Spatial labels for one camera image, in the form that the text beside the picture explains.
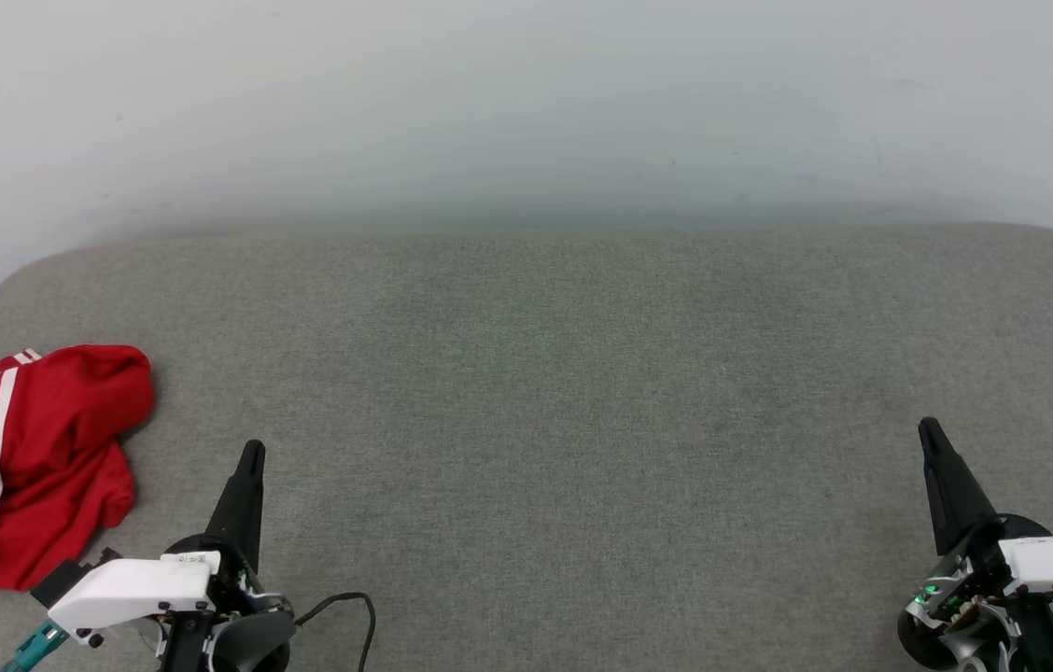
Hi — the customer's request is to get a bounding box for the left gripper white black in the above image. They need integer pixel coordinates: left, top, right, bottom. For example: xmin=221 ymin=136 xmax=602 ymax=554
xmin=47 ymin=441 xmax=296 ymax=649

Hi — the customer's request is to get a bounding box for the red and white shirt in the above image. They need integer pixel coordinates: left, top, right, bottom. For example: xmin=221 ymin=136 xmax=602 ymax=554
xmin=0 ymin=344 xmax=156 ymax=591

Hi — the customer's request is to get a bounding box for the grey fabric sofa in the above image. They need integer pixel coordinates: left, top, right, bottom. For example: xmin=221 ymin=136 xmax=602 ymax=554
xmin=0 ymin=222 xmax=1053 ymax=672

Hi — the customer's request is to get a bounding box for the thin black cable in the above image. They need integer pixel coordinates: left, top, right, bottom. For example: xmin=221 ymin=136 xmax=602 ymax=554
xmin=295 ymin=593 xmax=376 ymax=672

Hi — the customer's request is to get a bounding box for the teal cable connector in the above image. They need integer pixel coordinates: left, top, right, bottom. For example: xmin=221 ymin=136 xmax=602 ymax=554
xmin=2 ymin=623 xmax=68 ymax=672

